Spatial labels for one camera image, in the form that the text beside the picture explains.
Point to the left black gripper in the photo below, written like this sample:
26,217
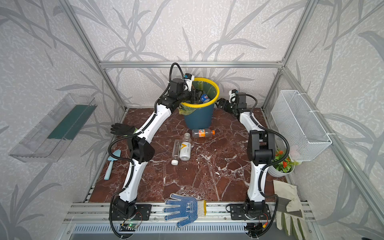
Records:
192,93

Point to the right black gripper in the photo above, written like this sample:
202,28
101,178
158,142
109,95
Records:
227,103

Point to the blue label pepsi bottle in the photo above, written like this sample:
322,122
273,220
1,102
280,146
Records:
204,98

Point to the teal bin with yellow rim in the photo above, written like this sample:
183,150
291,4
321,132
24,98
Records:
198,115

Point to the orange label bottle top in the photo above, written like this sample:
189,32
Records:
203,133

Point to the slim clear bottle white cap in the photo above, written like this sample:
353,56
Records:
176,153

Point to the white yellow label bottle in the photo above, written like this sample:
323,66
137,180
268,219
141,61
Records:
186,147

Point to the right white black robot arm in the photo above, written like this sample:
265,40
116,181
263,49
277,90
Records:
261,149

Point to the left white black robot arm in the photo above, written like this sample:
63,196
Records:
123,202

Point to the black green work glove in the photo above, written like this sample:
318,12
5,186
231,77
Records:
123,130

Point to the potted plant red flowers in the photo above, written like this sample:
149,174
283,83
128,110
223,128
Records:
283,168

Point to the blue dotted knit glove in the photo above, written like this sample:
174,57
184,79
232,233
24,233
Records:
184,209

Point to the white green striped glove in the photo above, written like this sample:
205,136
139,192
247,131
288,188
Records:
290,214

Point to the green circuit board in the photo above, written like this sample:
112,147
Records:
129,227

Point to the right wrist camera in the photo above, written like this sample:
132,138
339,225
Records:
234,96

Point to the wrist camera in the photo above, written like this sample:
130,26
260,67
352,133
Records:
234,96
188,78

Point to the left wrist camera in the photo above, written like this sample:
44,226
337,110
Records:
188,78

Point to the white wire mesh basket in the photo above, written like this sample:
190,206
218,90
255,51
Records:
297,122

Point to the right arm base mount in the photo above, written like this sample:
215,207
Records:
237,212

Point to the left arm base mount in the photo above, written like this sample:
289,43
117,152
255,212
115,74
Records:
141,211

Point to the clear plastic wall tray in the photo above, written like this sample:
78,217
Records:
50,138

